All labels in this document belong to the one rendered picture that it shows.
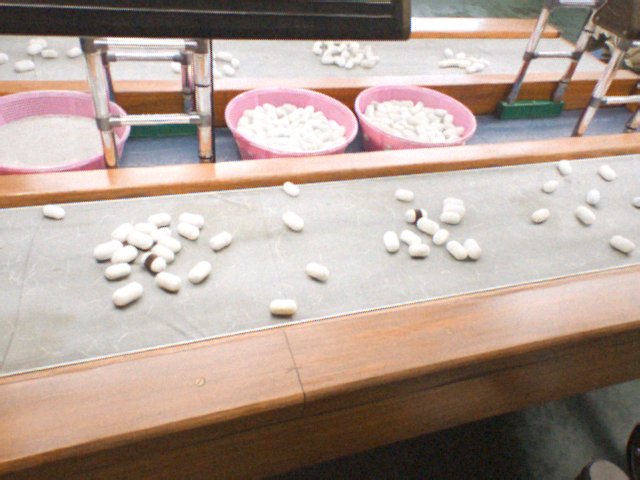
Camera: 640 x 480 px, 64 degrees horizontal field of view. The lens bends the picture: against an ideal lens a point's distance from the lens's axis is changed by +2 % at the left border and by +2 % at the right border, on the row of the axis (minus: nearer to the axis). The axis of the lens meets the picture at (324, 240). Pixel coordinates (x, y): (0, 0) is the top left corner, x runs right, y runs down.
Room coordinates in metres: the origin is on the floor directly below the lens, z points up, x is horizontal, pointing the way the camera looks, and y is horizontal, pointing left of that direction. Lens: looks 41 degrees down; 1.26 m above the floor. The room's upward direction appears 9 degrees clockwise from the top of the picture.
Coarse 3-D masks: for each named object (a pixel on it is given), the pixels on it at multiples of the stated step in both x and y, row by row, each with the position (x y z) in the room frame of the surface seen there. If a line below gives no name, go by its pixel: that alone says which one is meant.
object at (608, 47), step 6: (606, 42) 3.22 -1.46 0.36; (606, 48) 3.24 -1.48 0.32; (612, 48) 3.20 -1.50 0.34; (636, 48) 3.18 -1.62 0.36; (606, 54) 3.23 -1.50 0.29; (630, 54) 3.18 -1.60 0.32; (636, 54) 3.16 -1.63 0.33; (600, 60) 3.22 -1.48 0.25; (606, 60) 3.22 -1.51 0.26; (624, 60) 3.07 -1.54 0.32; (630, 60) 3.15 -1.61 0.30; (636, 60) 3.13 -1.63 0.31; (624, 66) 3.09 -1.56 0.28; (630, 66) 3.05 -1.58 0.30; (636, 66) 3.12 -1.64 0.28; (636, 72) 3.15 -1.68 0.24
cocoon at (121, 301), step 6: (132, 282) 0.43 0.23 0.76; (120, 288) 0.41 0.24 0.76; (126, 288) 0.41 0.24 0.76; (132, 288) 0.42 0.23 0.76; (138, 288) 0.42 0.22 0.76; (114, 294) 0.40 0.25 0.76; (120, 294) 0.40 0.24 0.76; (126, 294) 0.41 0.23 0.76; (132, 294) 0.41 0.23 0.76; (138, 294) 0.42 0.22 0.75; (114, 300) 0.40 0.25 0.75; (120, 300) 0.40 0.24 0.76; (126, 300) 0.40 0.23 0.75; (132, 300) 0.41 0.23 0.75
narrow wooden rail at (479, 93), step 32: (0, 96) 0.83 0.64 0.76; (128, 96) 0.92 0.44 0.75; (160, 96) 0.94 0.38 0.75; (224, 96) 0.99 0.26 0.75; (288, 96) 1.05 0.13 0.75; (352, 96) 1.12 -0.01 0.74; (448, 96) 1.23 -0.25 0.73; (480, 96) 1.27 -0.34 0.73; (544, 96) 1.35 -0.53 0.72; (576, 96) 1.40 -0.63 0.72
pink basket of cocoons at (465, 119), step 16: (368, 96) 1.10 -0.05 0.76; (384, 96) 1.14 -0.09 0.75; (416, 96) 1.16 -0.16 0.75; (448, 112) 1.12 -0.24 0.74; (464, 112) 1.08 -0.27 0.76; (368, 128) 0.96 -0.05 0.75; (464, 128) 1.05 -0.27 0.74; (368, 144) 0.97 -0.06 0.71; (384, 144) 0.93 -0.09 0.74; (400, 144) 0.91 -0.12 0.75; (416, 144) 0.90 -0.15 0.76; (432, 144) 0.90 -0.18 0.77; (448, 144) 0.92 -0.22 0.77
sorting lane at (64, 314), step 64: (256, 192) 0.69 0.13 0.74; (320, 192) 0.72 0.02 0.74; (384, 192) 0.75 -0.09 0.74; (448, 192) 0.78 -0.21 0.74; (512, 192) 0.82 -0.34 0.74; (576, 192) 0.86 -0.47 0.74; (0, 256) 0.45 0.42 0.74; (64, 256) 0.47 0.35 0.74; (192, 256) 0.51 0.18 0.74; (256, 256) 0.53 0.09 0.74; (320, 256) 0.55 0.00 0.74; (384, 256) 0.58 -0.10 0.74; (448, 256) 0.60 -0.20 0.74; (512, 256) 0.63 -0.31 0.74; (576, 256) 0.66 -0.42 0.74; (0, 320) 0.35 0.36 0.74; (64, 320) 0.37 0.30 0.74; (128, 320) 0.38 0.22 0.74; (192, 320) 0.40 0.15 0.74; (256, 320) 0.41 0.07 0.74
